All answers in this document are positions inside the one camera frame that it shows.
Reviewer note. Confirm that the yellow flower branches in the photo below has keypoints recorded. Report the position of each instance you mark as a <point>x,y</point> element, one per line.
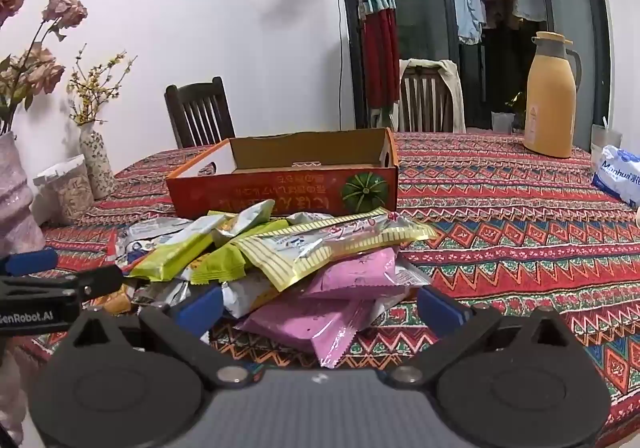
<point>90,78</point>

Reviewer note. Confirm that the chair draped with cloth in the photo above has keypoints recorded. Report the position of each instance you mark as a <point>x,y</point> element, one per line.
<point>452,88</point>

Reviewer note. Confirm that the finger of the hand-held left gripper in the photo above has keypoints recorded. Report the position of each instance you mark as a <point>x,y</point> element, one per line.
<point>30,261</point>
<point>65,285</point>

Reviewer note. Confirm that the speckled white vase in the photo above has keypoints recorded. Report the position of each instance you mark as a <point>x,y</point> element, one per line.
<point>97,163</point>

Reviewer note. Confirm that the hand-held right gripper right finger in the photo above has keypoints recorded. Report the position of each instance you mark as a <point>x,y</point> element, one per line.
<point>440,310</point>

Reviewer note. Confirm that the green snack packet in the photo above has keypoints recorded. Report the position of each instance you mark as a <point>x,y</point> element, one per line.
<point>220,263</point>
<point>170,253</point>

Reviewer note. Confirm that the orange and silver snack packet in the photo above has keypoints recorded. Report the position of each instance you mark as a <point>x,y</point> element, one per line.
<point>117,303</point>
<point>245,298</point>

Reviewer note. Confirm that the pink ribbed vase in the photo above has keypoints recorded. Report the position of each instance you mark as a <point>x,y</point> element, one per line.
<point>15,198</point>

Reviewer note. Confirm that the blue and white tissue pack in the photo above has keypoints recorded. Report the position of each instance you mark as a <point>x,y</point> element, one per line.
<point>617,173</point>

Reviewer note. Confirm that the clear glass cup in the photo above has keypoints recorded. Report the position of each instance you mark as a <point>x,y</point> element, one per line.
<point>602,138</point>

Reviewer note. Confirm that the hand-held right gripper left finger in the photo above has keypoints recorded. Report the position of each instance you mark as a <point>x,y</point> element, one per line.
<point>200,310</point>

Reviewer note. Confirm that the orange cardboard box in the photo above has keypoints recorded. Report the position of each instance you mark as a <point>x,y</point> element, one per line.
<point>280,193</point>

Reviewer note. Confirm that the pink snack packet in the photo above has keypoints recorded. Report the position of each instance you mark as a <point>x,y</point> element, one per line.
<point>350,273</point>
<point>300,323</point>

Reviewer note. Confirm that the dark sliding glass door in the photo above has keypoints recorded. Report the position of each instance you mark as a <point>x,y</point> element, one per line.
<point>565,3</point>

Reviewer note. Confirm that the brown slatted wooden chair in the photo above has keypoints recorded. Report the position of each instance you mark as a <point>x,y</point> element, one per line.
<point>425,98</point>

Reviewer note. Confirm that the dark wooden chair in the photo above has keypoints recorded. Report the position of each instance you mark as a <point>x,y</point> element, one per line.
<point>200,113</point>

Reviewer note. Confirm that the red tassel hanging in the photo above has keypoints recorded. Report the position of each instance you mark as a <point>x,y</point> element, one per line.
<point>377,53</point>

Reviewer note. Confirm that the yellow striped long snack packet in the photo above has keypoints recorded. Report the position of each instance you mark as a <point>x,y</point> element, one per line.
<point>310,248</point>

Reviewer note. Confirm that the pink dried flowers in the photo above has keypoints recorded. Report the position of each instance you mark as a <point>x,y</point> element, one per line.
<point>62,8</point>

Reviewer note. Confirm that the white plant pot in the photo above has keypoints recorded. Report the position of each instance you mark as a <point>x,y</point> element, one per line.
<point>502,123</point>

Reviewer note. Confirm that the white snack packet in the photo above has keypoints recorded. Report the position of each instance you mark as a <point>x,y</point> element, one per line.
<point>410,275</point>

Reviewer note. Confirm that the clear bag of brown snacks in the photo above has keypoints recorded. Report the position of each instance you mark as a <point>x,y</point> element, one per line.
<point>250,218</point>

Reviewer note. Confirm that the yellow thermos jug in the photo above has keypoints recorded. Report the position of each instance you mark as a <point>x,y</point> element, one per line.
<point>550,103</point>

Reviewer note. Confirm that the red-edged silver snack packet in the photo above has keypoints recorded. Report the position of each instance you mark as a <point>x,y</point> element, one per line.
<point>145,233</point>

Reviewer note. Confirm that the white garment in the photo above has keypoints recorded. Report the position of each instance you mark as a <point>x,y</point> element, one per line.
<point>530,8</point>

